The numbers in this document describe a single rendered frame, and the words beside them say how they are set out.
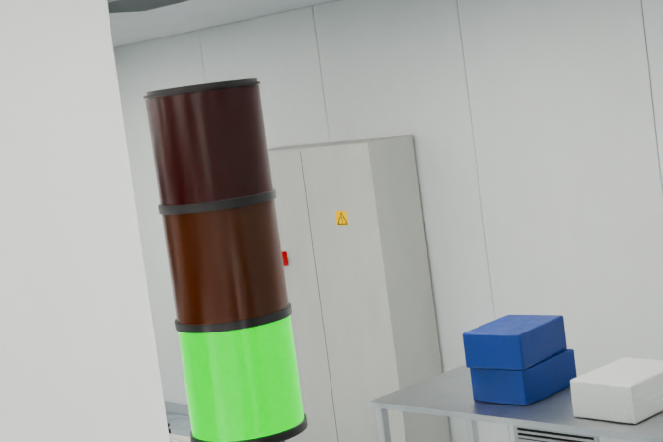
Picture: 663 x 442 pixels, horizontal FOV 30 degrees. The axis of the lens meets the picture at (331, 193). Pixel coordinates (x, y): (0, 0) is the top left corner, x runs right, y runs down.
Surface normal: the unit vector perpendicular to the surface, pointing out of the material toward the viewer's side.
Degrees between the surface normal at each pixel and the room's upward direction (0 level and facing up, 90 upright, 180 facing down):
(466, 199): 90
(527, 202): 90
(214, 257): 90
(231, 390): 90
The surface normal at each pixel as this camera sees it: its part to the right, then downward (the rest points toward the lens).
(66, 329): 0.69, -0.04
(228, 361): -0.10, 0.09
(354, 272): -0.72, 0.14
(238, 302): 0.22, 0.05
